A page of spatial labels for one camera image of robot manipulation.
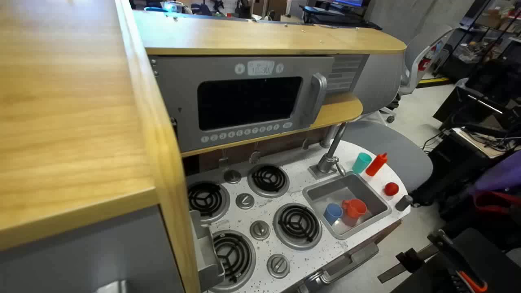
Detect grey cabinet door handle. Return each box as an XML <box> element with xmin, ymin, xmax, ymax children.
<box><xmin>188</xmin><ymin>210</ymin><xmax>224</xmax><ymax>291</ymax></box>

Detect grey chair with white base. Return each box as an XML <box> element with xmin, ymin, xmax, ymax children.
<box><xmin>367</xmin><ymin>0</ymin><xmax>476</xmax><ymax>125</ymax></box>

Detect grey oven door handle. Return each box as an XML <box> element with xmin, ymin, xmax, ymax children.
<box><xmin>304</xmin><ymin>240</ymin><xmax>380</xmax><ymax>289</ymax></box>

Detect grey toy faucet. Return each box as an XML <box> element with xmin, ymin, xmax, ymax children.
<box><xmin>307</xmin><ymin>122</ymin><xmax>348</xmax><ymax>179</ymax></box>

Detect blue plastic cup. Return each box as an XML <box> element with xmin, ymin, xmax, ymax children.
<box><xmin>322</xmin><ymin>201</ymin><xmax>344</xmax><ymax>226</ymax></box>

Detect black equipment case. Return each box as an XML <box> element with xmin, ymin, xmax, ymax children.
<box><xmin>432</xmin><ymin>78</ymin><xmax>521</xmax><ymax>136</ymax></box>

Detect small grey cylinder shaker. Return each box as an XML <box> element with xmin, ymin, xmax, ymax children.
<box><xmin>393</xmin><ymin>193</ymin><xmax>414</xmax><ymax>213</ymax></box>

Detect grey toy microwave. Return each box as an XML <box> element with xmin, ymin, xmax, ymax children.
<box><xmin>149</xmin><ymin>55</ymin><xmax>370</xmax><ymax>154</ymax></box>

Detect orange clamp handle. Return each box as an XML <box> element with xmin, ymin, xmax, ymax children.
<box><xmin>455</xmin><ymin>268</ymin><xmax>489</xmax><ymax>293</ymax></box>

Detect silver toy sink basin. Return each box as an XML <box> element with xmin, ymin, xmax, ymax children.
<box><xmin>300</xmin><ymin>170</ymin><xmax>393</xmax><ymax>240</ymax></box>

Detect red round cap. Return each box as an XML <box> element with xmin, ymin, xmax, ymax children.
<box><xmin>382</xmin><ymin>180</ymin><xmax>400</xmax><ymax>198</ymax></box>

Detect black coil stove burner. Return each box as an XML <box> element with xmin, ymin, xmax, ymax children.
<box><xmin>208</xmin><ymin>227</ymin><xmax>257</xmax><ymax>291</ymax></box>
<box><xmin>247</xmin><ymin>162</ymin><xmax>291</xmax><ymax>198</ymax></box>
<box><xmin>185</xmin><ymin>179</ymin><xmax>230</xmax><ymax>224</ymax></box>
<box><xmin>271</xmin><ymin>201</ymin><xmax>323</xmax><ymax>250</ymax></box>

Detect black storage rack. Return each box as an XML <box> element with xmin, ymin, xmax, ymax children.
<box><xmin>432</xmin><ymin>0</ymin><xmax>521</xmax><ymax>83</ymax></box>

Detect silver stove knob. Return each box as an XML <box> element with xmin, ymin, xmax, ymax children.
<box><xmin>265</xmin><ymin>252</ymin><xmax>291</xmax><ymax>280</ymax></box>
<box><xmin>248</xmin><ymin>218</ymin><xmax>271</xmax><ymax>242</ymax></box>
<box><xmin>234</xmin><ymin>192</ymin><xmax>255</xmax><ymax>211</ymax></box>
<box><xmin>222</xmin><ymin>167</ymin><xmax>242</xmax><ymax>183</ymax></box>

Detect purple bag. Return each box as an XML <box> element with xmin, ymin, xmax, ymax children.
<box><xmin>470</xmin><ymin>151</ymin><xmax>521</xmax><ymax>200</ymax></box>

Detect red sauce bottle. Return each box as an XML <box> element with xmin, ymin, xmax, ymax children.
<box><xmin>364</xmin><ymin>151</ymin><xmax>388</xmax><ymax>177</ymax></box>

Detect wooden toy kitchen unit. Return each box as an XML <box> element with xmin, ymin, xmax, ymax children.
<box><xmin>0</xmin><ymin>0</ymin><xmax>413</xmax><ymax>293</ymax></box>

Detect grey office chair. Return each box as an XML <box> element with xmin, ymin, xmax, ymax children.
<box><xmin>341</xmin><ymin>50</ymin><xmax>436</xmax><ymax>195</ymax></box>

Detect green plastic cup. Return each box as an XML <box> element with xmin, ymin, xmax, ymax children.
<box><xmin>349</xmin><ymin>151</ymin><xmax>374</xmax><ymax>175</ymax></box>

